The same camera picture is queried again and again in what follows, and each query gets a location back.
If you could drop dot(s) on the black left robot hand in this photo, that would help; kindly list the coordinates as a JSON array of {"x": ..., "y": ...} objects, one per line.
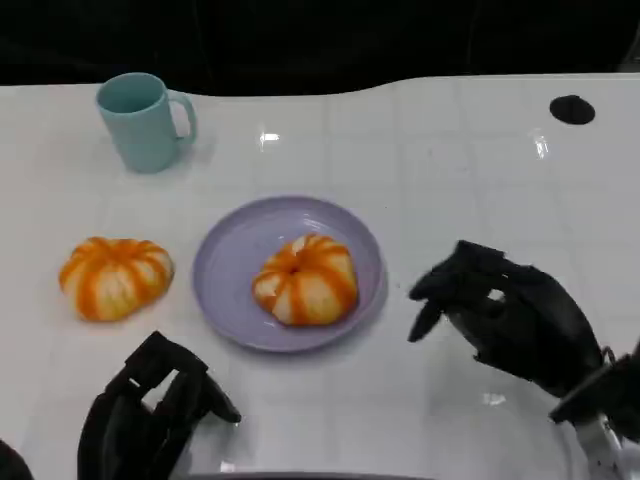
[{"x": 135, "y": 425}]

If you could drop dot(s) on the dark grey robot torso edge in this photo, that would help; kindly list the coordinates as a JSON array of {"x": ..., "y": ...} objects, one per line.
[{"x": 305, "y": 476}]

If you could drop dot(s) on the orange and white bread roll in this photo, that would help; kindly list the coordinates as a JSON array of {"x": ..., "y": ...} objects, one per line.
[
  {"x": 305, "y": 282},
  {"x": 115, "y": 277}
]

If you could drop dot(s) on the lilac plate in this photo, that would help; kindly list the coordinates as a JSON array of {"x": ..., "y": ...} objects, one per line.
[{"x": 289, "y": 274}]

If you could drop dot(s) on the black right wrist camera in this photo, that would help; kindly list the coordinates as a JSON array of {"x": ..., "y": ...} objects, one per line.
[{"x": 605, "y": 395}]

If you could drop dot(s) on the pale green mug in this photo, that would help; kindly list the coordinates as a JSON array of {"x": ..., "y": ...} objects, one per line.
[{"x": 140, "y": 125}]

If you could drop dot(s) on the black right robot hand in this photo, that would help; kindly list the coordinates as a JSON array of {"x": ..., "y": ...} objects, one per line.
[{"x": 530, "y": 320}]

